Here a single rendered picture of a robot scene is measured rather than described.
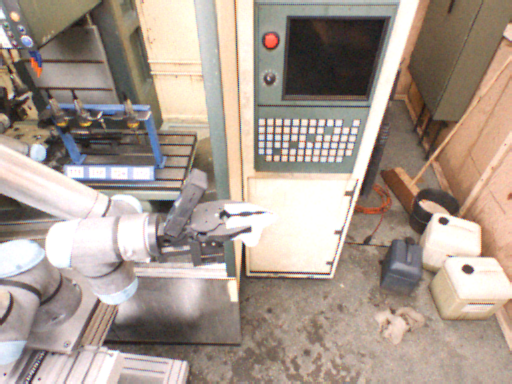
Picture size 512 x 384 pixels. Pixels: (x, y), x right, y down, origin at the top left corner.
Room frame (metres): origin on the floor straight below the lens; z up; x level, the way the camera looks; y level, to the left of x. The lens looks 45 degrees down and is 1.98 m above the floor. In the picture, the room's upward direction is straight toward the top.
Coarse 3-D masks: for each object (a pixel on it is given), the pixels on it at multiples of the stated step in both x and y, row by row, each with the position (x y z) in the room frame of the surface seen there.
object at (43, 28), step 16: (0, 0) 1.23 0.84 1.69; (16, 0) 1.23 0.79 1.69; (32, 0) 1.30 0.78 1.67; (48, 0) 1.40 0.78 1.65; (64, 0) 1.51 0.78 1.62; (80, 0) 1.64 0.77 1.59; (96, 0) 1.79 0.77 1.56; (32, 16) 1.27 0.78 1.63; (48, 16) 1.36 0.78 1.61; (64, 16) 1.47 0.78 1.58; (80, 16) 1.60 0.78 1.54; (16, 32) 1.23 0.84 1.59; (32, 32) 1.23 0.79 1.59; (48, 32) 1.32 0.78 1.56; (0, 48) 1.23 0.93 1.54; (16, 48) 1.23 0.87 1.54
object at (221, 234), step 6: (216, 228) 0.33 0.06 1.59; (222, 228) 0.33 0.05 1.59; (234, 228) 0.33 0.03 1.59; (240, 228) 0.33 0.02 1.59; (246, 228) 0.33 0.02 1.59; (210, 234) 0.32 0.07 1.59; (216, 234) 0.32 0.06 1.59; (222, 234) 0.32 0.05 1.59; (228, 234) 0.32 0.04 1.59; (234, 234) 0.32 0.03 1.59; (216, 240) 0.32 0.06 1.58; (222, 240) 0.32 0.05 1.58; (228, 240) 0.32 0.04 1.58
